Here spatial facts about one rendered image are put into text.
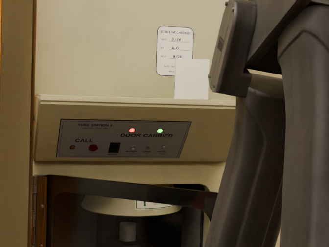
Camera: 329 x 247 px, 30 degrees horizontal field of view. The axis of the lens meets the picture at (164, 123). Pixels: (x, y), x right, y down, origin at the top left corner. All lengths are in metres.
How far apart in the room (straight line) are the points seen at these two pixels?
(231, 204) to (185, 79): 0.46
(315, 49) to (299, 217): 0.09
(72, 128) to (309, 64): 0.57
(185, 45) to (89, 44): 0.15
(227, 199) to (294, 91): 0.14
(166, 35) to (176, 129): 0.17
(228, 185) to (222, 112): 0.42
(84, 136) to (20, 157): 0.51
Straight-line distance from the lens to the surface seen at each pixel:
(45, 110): 0.85
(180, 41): 1.00
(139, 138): 0.91
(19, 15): 1.40
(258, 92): 0.44
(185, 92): 0.92
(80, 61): 0.96
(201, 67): 0.92
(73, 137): 0.90
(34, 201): 0.96
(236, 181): 0.47
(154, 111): 0.88
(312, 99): 0.35
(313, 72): 0.36
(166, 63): 0.99
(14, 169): 1.40
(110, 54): 0.97
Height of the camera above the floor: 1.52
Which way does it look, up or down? 3 degrees down
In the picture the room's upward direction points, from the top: 2 degrees clockwise
